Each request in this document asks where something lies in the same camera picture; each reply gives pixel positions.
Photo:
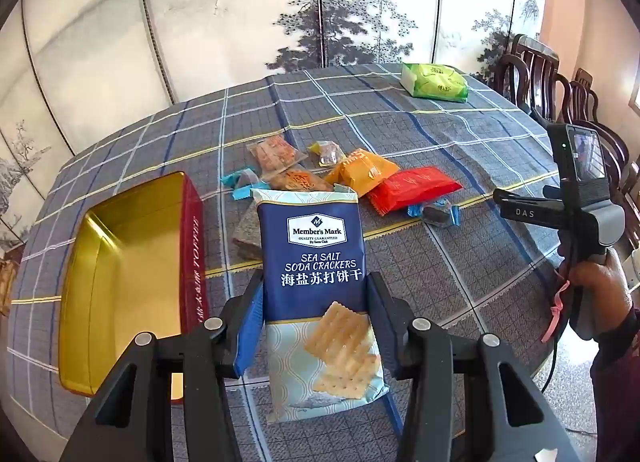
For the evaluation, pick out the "dark wooden chair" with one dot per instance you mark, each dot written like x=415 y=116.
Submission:
x=592 y=117
x=530 y=77

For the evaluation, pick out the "grey plaid tablecloth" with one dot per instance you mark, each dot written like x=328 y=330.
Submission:
x=450 y=292

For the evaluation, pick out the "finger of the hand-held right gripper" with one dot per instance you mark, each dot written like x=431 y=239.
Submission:
x=520 y=196
x=535 y=218

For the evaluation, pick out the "orange yellow snack packet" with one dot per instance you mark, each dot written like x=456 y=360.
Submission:
x=357 y=172

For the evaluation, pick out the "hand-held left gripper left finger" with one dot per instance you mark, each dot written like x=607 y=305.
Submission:
x=248 y=332

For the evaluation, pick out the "blue soda cracker packet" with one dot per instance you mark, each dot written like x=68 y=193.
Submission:
x=310 y=262

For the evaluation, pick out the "person's right forearm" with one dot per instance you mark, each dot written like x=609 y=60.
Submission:
x=620 y=372

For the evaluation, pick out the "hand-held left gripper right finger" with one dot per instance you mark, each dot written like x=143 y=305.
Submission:
x=382 y=327

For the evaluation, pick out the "red snack packet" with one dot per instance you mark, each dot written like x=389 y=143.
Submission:
x=410 y=189

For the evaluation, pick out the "painted folding screen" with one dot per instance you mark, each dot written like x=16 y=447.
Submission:
x=200 y=17

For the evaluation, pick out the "small yellow wrapped candy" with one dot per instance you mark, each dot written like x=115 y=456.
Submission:
x=327 y=155

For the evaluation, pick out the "green tissue pack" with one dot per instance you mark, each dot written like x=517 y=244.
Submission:
x=435 y=82

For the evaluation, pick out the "clear peanut crisp packet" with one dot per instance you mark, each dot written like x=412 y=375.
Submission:
x=300 y=181
x=275 y=155

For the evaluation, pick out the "red and gold tin box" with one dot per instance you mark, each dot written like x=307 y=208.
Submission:
x=125 y=267

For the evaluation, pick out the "blue dark candy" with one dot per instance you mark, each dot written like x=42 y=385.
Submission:
x=245 y=180
x=435 y=214

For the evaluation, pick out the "person's right hand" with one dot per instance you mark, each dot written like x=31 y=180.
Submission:
x=605 y=287

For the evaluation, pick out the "light wooden chair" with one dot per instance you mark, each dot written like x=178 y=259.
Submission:
x=7 y=277

